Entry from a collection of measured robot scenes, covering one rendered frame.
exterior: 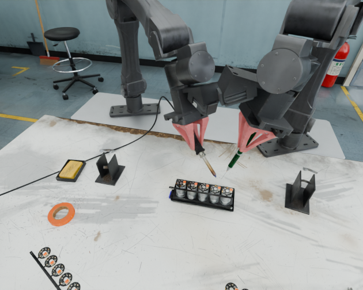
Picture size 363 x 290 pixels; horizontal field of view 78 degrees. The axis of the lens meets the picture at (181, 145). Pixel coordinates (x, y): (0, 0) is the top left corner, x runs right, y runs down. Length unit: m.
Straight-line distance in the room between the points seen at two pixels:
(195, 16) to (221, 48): 0.48
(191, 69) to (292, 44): 0.18
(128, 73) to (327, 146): 0.71
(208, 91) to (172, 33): 0.14
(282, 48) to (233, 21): 2.69
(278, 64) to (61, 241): 0.55
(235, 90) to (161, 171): 0.38
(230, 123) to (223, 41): 2.27
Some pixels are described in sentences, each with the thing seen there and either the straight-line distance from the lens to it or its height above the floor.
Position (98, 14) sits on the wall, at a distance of 3.50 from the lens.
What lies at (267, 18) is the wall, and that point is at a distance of 3.01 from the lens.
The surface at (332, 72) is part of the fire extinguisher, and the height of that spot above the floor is 0.20.
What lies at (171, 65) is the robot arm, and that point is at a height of 1.06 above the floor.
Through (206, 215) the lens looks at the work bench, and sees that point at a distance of 0.58.
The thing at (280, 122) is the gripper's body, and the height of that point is 1.02.
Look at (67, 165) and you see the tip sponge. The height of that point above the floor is 0.77.
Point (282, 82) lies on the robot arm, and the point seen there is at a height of 1.11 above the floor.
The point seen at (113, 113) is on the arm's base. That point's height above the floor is 0.76.
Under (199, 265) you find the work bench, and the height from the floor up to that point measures 0.75.
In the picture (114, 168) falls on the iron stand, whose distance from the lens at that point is 0.66.
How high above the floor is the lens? 1.24
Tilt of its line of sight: 41 degrees down
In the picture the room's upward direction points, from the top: straight up
